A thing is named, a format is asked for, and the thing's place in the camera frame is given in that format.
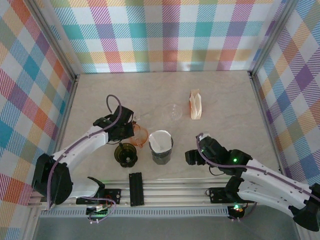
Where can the clear glass teapot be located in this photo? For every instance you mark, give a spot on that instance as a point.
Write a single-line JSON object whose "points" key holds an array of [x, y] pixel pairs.
{"points": [[134, 122]]}

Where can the grey transparent dripper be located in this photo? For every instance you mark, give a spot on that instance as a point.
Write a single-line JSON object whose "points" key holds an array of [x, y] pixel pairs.
{"points": [[172, 147]]}

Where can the white paper coffee filter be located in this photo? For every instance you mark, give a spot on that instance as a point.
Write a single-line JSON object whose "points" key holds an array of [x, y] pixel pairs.
{"points": [[160, 142]]}

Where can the clear glass dripper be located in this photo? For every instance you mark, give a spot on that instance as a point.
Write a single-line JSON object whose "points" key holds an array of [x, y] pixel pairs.
{"points": [[172, 112]]}

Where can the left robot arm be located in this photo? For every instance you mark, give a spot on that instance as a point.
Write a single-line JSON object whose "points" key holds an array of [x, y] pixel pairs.
{"points": [[82, 146]]}

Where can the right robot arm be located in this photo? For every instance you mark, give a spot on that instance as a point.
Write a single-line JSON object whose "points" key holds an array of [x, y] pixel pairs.
{"points": [[270, 190]]}

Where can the olive green dripper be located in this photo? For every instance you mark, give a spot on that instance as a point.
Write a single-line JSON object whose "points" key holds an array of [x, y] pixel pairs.
{"points": [[125, 155]]}

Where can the orange glass server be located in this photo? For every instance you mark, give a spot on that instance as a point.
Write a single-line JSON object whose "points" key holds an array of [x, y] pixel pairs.
{"points": [[140, 137]]}

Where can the stacked white paper filters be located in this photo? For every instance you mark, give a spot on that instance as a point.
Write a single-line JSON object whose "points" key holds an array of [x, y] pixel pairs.
{"points": [[196, 103]]}

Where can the black flat bar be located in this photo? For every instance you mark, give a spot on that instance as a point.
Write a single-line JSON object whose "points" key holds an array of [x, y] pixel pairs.
{"points": [[136, 189]]}

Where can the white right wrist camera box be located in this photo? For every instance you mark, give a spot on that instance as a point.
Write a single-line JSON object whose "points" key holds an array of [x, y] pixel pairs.
{"points": [[205, 135]]}

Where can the aluminium front rail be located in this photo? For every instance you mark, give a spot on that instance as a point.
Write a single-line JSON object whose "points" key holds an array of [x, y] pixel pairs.
{"points": [[175, 193]]}

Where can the aluminium rail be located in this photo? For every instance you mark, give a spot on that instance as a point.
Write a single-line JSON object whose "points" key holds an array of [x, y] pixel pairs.
{"points": [[175, 193], [71, 100], [262, 110]]}

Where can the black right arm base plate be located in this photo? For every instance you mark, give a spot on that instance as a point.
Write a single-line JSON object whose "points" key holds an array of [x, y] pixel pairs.
{"points": [[217, 195]]}

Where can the aluminium left side rail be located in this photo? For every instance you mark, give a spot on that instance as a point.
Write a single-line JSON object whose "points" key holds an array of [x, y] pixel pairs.
{"points": [[71, 100]]}

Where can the aluminium right side rail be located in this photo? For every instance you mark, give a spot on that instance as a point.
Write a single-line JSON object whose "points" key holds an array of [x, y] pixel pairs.
{"points": [[262, 110]]}

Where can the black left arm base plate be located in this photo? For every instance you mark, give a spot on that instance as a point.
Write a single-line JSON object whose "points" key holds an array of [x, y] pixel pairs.
{"points": [[113, 196]]}

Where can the aluminium left corner post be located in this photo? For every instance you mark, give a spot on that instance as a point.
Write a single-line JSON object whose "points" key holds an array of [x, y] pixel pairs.
{"points": [[50, 37]]}

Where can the aluminium corner post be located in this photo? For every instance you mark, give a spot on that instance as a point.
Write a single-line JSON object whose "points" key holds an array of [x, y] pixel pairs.
{"points": [[50, 37], [273, 32]]}

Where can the aluminium right corner post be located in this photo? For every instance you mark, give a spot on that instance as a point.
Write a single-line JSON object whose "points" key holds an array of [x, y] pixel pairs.
{"points": [[273, 32]]}

